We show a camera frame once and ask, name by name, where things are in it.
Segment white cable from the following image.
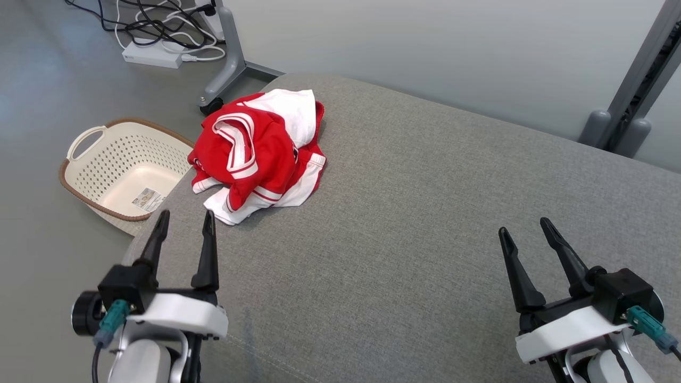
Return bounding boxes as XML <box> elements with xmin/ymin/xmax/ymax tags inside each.
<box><xmin>114</xmin><ymin>0</ymin><xmax>227</xmax><ymax>62</ymax></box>

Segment grey partition post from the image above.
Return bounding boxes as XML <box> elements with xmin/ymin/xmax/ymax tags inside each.
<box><xmin>578</xmin><ymin>0</ymin><xmax>681</xmax><ymax>159</ymax></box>

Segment white flat electronics box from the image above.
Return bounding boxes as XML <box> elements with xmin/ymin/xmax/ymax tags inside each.
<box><xmin>122</xmin><ymin>40</ymin><xmax>184</xmax><ymax>69</ymax></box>

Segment teal camera connector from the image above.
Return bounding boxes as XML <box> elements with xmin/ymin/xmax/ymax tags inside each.
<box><xmin>94</xmin><ymin>299</ymin><xmax>131</xmax><ymax>347</ymax></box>
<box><xmin>627</xmin><ymin>306</ymin><xmax>679</xmax><ymax>354</ymax></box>

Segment cream perforated laundry basket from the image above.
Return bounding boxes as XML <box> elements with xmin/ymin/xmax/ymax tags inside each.
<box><xmin>59</xmin><ymin>118</ymin><xmax>195</xmax><ymax>237</ymax></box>

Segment white power strip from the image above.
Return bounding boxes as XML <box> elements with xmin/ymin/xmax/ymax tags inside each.
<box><xmin>194</xmin><ymin>0</ymin><xmax>225</xmax><ymax>42</ymax></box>

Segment red white jersey shirt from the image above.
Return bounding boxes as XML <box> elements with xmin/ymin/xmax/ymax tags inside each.
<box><xmin>187</xmin><ymin>89</ymin><xmax>320</xmax><ymax>226</ymax></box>

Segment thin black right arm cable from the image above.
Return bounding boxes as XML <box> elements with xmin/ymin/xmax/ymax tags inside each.
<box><xmin>604</xmin><ymin>334</ymin><xmax>634</xmax><ymax>383</ymax></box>

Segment teal right camera connector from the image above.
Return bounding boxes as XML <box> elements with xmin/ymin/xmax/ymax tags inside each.
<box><xmin>627</xmin><ymin>306</ymin><xmax>679</xmax><ymax>354</ymax></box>

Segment paper label in basket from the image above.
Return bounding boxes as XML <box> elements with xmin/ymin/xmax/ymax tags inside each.
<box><xmin>132</xmin><ymin>187</ymin><xmax>167</xmax><ymax>213</ymax></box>

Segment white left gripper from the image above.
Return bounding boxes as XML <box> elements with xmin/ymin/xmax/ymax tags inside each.
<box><xmin>128</xmin><ymin>209</ymin><xmax>229</xmax><ymax>341</ymax></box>

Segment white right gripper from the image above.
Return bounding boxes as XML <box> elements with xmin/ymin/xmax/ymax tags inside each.
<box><xmin>499</xmin><ymin>217</ymin><xmax>634</xmax><ymax>365</ymax></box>

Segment grey curved stand leg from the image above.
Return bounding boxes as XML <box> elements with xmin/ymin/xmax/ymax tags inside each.
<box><xmin>198</xmin><ymin>5</ymin><xmax>285</xmax><ymax>116</ymax></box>

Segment red white sports shorts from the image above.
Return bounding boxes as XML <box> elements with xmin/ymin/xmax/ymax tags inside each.
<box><xmin>277</xmin><ymin>101</ymin><xmax>327</xmax><ymax>209</ymax></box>

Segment teal left camera connector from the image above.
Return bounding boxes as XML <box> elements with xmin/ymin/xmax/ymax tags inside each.
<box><xmin>94</xmin><ymin>299</ymin><xmax>131</xmax><ymax>347</ymax></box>

